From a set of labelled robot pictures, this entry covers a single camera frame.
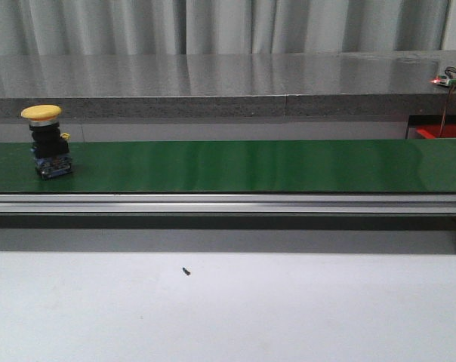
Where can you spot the grey stone counter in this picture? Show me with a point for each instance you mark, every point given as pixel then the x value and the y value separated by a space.
pixel 233 85

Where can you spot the grey curtain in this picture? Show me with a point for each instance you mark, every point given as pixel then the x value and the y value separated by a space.
pixel 219 27

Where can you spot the small green circuit board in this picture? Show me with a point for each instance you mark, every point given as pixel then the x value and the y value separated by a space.
pixel 444 81

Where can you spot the green conveyor belt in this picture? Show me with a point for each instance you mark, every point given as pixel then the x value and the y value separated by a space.
pixel 241 166

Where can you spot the aluminium conveyor frame rail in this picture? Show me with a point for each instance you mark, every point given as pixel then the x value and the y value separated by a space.
pixel 401 223

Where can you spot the red plastic tray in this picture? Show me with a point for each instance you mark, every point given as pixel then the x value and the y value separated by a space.
pixel 430 133

